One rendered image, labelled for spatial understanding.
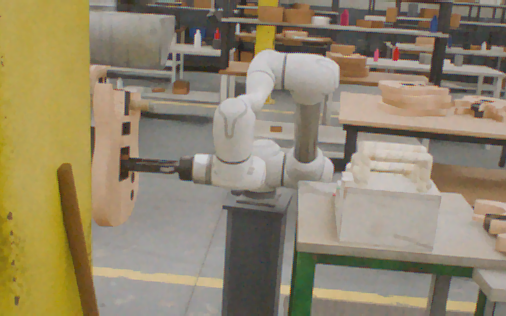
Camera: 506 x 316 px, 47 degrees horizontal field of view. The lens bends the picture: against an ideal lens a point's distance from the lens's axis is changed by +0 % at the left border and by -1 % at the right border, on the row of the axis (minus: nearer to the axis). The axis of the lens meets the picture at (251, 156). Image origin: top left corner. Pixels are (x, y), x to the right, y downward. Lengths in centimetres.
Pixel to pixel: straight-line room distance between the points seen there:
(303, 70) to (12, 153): 147
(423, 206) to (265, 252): 109
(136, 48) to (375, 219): 83
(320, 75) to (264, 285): 107
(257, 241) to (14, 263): 193
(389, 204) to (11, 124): 119
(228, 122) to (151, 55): 30
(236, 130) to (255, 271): 123
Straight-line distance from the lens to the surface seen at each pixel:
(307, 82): 206
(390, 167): 182
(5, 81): 69
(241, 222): 258
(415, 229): 172
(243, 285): 271
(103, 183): 160
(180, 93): 734
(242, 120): 153
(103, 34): 169
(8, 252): 75
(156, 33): 164
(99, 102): 160
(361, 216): 168
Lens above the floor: 161
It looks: 16 degrees down
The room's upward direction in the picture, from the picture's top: 4 degrees clockwise
